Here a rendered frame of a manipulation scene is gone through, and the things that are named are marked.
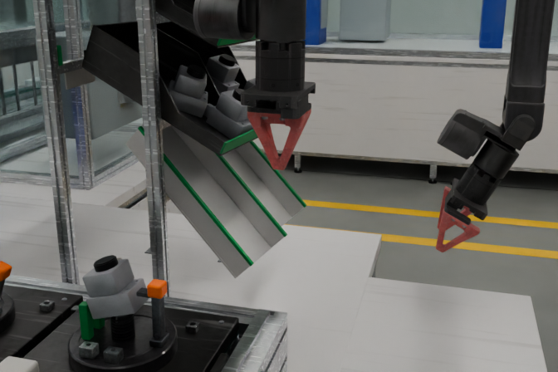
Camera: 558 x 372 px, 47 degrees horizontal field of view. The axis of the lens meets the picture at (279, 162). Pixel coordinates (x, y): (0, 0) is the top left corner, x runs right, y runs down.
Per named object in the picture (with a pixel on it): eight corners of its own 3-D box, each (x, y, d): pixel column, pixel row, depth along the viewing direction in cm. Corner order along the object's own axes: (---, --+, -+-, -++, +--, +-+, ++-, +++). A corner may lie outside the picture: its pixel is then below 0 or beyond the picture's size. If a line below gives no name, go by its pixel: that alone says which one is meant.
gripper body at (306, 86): (239, 110, 71) (238, 42, 69) (265, 94, 81) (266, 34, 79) (296, 114, 70) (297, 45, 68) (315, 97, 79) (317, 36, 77)
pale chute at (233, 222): (271, 248, 112) (287, 234, 110) (234, 279, 101) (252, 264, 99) (171, 126, 115) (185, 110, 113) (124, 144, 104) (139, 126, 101)
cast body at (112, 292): (150, 297, 84) (134, 249, 83) (134, 314, 80) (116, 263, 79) (97, 305, 87) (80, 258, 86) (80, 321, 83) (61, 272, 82)
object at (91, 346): (100, 353, 81) (99, 342, 80) (93, 359, 79) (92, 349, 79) (85, 350, 81) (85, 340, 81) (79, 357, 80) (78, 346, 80)
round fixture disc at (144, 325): (193, 330, 90) (193, 317, 89) (149, 390, 77) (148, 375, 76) (104, 316, 93) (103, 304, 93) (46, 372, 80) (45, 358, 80)
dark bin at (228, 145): (260, 137, 107) (276, 99, 104) (220, 156, 96) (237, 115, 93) (131, 57, 114) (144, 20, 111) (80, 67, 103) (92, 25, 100)
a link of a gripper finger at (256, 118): (246, 172, 76) (246, 94, 73) (263, 156, 83) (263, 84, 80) (301, 178, 74) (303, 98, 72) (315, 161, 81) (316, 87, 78)
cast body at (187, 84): (202, 107, 107) (216, 70, 104) (202, 118, 104) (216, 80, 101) (154, 90, 105) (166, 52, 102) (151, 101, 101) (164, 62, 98)
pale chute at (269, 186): (291, 217, 126) (306, 205, 124) (261, 242, 115) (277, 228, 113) (202, 110, 129) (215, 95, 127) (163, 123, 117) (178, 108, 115)
